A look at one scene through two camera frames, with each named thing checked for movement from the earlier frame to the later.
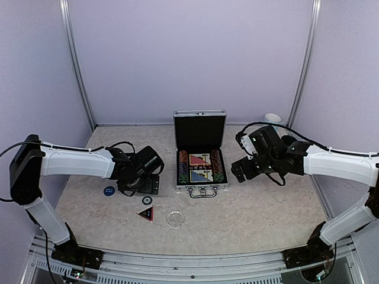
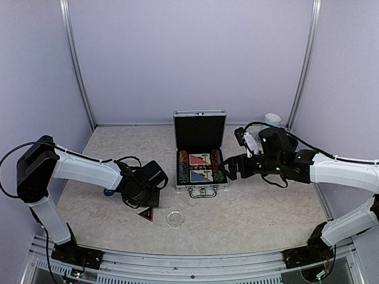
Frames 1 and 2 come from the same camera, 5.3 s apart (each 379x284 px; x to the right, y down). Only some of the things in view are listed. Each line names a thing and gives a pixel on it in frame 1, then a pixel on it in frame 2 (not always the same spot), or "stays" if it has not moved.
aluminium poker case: [199, 137] stays
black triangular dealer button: [147, 213] stays
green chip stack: [183, 178] stays
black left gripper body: [138, 184] → [144, 198]
